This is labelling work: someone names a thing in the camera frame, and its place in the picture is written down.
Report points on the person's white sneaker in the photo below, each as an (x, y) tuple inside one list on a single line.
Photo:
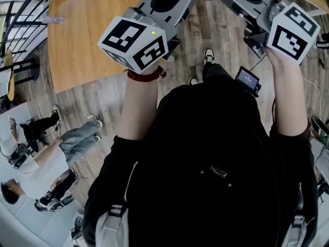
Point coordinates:
[(208, 55), (193, 80)]

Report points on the person's left forearm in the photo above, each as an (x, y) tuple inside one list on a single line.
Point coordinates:
[(138, 107)]

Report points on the grey metal frame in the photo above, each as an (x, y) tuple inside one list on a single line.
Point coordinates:
[(322, 163)]

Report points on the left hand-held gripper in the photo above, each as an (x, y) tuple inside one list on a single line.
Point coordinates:
[(128, 37)]

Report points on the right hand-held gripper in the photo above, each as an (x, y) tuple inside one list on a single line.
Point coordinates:
[(290, 42)]

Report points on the person's black top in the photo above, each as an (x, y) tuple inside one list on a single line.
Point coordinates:
[(205, 138)]

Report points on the black device with small screen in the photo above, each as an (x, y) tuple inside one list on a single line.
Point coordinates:
[(246, 80)]

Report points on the person's black trousers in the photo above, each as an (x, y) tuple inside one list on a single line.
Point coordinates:
[(213, 72)]

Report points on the white sofa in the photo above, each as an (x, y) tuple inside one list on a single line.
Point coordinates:
[(30, 222)]

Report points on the clear plastic bottle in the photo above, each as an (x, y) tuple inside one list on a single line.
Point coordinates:
[(52, 20)]

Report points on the wooden seat black stool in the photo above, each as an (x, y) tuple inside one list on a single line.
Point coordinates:
[(9, 68)]

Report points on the large wooden table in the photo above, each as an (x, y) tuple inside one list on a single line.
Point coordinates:
[(84, 40)]

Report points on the person's right forearm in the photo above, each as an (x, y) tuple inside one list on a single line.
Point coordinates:
[(290, 99)]

